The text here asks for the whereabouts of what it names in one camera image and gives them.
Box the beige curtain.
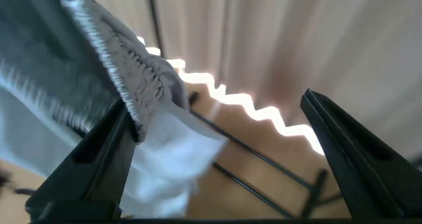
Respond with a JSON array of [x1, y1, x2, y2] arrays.
[[78, 0, 422, 159]]

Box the black clothes rack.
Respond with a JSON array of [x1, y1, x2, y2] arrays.
[[146, 0, 344, 220]]

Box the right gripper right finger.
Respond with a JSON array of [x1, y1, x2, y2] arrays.
[[299, 88, 422, 220]]

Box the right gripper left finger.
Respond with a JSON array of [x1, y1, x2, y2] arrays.
[[25, 98, 140, 220]]

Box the pale grey shorts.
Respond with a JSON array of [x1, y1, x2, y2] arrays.
[[0, 0, 228, 218]]

